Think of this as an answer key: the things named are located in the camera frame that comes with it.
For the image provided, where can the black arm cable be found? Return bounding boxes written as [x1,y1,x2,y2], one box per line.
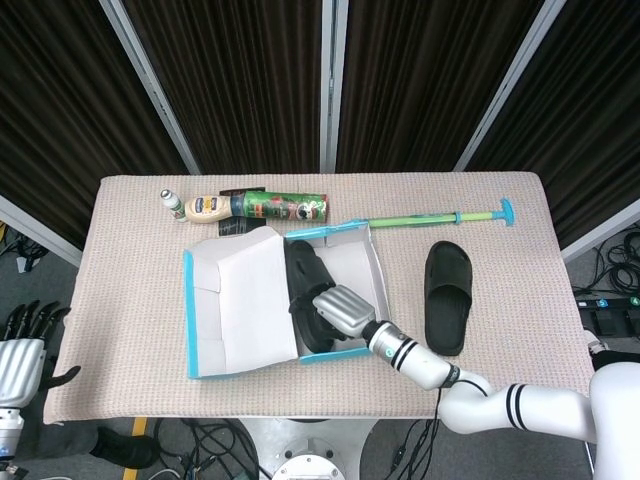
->
[389,367,494,474]

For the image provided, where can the black rubber slipper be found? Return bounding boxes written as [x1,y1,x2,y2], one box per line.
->
[423,240,474,357]
[283,239,351,355]

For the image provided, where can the green toy pump blue handle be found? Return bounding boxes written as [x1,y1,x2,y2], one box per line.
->
[367,198,516,230]

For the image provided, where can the black power strip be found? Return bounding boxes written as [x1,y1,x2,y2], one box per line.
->
[574,294,640,310]

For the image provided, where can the small white milk drink bottle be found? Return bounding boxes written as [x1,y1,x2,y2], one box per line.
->
[159,188,188,224]

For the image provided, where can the light blue cardboard shoe box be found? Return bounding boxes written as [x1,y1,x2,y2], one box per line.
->
[182,219,392,380]

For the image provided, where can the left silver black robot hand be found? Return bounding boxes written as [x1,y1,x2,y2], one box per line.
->
[0,299,82,407]

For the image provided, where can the grey metal frame post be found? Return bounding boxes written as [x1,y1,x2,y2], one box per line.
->
[0,193,84,266]
[453,0,566,172]
[319,0,350,174]
[560,198,640,264]
[99,0,202,175]

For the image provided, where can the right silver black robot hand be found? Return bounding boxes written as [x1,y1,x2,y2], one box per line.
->
[288,283,379,351]

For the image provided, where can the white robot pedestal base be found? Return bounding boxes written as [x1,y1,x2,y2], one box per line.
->
[239,417,381,480]

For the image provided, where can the black floor cable bundle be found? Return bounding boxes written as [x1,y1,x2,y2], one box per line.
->
[597,233,640,292]
[149,418,261,480]
[0,223,51,275]

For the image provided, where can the dark pleated curtain panel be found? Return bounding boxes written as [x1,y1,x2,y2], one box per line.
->
[122,0,331,175]
[337,0,544,174]
[0,0,189,251]
[472,0,640,249]

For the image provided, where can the green chips can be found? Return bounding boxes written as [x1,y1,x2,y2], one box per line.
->
[230,188,332,223]

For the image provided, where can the beige woven table cloth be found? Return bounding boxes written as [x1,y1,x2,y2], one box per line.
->
[42,172,599,426]

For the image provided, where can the cream mayonnaise squeeze bottle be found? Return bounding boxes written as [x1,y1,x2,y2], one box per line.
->
[183,195,244,225]

